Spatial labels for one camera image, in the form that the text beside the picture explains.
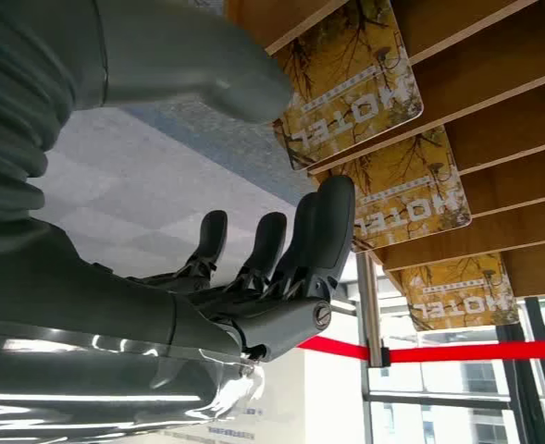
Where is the wooden slotted card rack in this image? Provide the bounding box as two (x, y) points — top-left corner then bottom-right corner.
(225, 0), (545, 302)

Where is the red barrier belt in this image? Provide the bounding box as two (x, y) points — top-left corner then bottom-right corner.
(298, 335), (370, 362)
(389, 339), (545, 364)

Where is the chrome stanchion post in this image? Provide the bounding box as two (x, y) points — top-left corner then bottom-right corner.
(355, 252), (392, 369)

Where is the dark window frame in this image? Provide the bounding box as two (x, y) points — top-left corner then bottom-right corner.
(359, 297), (545, 444)

